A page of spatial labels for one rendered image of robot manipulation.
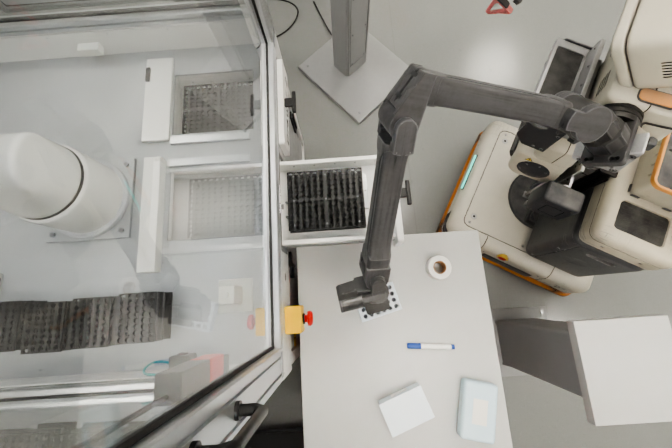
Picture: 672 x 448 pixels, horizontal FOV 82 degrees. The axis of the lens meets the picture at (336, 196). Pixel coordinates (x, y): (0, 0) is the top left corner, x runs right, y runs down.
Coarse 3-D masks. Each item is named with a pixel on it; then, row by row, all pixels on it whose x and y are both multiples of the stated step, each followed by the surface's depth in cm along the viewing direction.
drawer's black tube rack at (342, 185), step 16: (288, 176) 114; (304, 176) 114; (320, 176) 117; (336, 176) 113; (352, 176) 117; (288, 192) 113; (304, 192) 115; (320, 192) 115; (336, 192) 112; (352, 192) 112; (288, 208) 111; (304, 208) 114; (320, 208) 111; (336, 208) 111; (352, 208) 111; (304, 224) 113; (320, 224) 110; (336, 224) 113; (352, 224) 110
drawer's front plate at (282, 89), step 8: (280, 64) 120; (280, 72) 120; (280, 80) 119; (280, 88) 118; (280, 96) 118; (280, 104) 117; (280, 112) 116; (280, 120) 116; (288, 120) 127; (280, 128) 115; (288, 128) 125; (280, 136) 114; (288, 136) 124; (280, 144) 114; (288, 152) 121
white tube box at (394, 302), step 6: (390, 282) 115; (390, 288) 117; (390, 294) 118; (396, 294) 114; (390, 300) 114; (396, 300) 114; (390, 306) 116; (396, 306) 117; (360, 312) 113; (366, 312) 113; (378, 312) 116; (384, 312) 113; (390, 312) 113; (366, 318) 113; (372, 318) 113
